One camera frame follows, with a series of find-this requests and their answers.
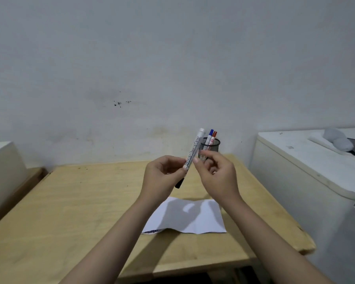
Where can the wooden side bench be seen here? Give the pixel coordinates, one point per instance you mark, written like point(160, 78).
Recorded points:
point(32, 177)

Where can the red capped marker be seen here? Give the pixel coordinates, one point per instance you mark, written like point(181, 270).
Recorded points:
point(213, 137)

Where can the white paper sheet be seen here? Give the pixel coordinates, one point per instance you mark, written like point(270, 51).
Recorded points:
point(180, 218)

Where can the person's left thumb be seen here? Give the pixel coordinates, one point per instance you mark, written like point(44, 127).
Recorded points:
point(173, 159)

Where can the white box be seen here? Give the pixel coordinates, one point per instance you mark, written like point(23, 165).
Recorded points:
point(3, 171)

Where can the person's left hand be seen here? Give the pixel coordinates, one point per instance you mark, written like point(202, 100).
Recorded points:
point(158, 180)

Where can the white crumpled cloth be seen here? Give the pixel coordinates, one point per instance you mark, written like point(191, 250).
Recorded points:
point(338, 140)

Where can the white washing machine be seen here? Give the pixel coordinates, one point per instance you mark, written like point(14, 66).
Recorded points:
point(301, 186)

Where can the white marker with black cap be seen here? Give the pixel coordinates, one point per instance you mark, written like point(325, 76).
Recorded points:
point(195, 147)

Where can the person's left forearm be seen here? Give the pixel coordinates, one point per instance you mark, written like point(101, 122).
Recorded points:
point(112, 242)

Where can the person's right hand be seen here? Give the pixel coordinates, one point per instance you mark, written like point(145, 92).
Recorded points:
point(222, 181)

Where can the person's right thumb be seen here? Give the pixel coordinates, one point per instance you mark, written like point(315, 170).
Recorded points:
point(198, 166)

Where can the black mesh pen holder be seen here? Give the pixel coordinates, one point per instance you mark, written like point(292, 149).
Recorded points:
point(214, 146)

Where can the person's right forearm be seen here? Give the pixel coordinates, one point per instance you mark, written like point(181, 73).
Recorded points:
point(266, 242)

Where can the blue capped marker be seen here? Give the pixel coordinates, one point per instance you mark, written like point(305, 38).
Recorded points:
point(209, 137)

